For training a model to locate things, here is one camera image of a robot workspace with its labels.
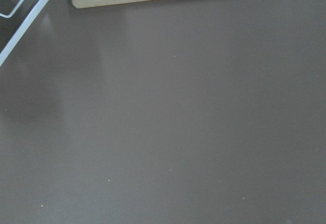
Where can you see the white wire cup rack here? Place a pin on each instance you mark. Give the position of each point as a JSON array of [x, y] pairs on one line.
[[16, 18]]

